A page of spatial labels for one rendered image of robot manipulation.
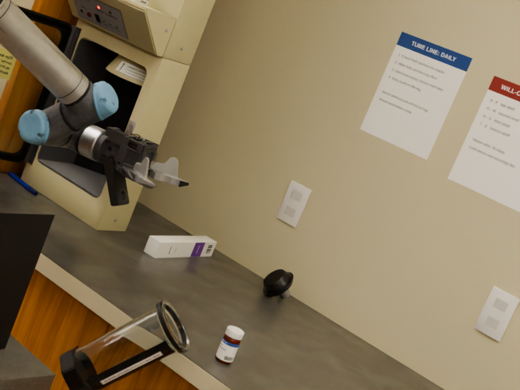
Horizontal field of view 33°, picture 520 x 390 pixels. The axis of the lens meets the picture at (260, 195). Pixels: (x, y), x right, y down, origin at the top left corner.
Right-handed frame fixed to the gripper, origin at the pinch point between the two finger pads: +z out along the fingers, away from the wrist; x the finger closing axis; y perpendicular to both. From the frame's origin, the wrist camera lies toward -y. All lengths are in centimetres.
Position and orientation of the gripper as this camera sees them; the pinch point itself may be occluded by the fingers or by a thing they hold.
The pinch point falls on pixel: (172, 189)
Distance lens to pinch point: 195.8
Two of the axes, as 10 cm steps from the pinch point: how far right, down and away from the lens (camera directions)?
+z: 8.5, 3.8, -3.6
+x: 4.0, -0.4, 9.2
